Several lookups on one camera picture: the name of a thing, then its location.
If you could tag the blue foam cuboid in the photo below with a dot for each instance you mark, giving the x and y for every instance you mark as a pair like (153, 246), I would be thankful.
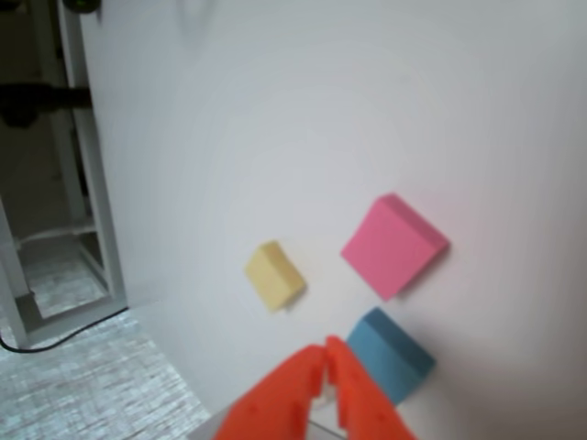
(394, 362)

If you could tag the pink foam cuboid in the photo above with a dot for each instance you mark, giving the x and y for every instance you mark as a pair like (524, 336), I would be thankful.
(390, 247)

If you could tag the white shelf frame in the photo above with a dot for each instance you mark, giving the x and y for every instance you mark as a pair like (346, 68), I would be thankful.
(98, 183)

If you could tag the yellow foam cuboid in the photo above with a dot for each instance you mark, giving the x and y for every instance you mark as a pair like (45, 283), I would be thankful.
(273, 279)

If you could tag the black webcam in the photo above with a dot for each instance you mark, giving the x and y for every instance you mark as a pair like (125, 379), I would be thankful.
(82, 5)

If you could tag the black clamp mount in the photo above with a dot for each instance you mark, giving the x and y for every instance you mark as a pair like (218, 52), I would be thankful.
(27, 103)

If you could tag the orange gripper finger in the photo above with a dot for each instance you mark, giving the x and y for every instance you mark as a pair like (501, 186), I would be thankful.
(362, 403)
(275, 403)

